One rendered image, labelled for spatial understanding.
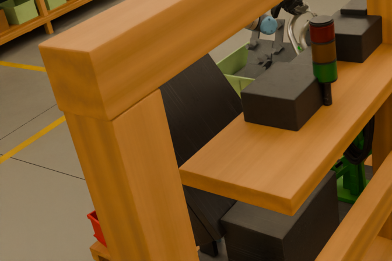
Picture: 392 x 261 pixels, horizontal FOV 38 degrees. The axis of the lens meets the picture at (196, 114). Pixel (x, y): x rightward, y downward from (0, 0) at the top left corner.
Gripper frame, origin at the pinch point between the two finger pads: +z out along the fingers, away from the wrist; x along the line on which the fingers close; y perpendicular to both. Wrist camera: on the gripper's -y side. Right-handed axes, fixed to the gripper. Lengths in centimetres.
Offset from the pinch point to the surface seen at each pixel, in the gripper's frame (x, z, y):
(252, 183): -109, -130, 65
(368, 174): -91, -27, 19
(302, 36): -6.9, 8.4, -12.0
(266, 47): 2.3, 9.1, -36.3
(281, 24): 6.2, 7.8, -21.0
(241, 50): 12, 10, -54
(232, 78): -14.5, -14.6, -43.8
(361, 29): -73, -87, 72
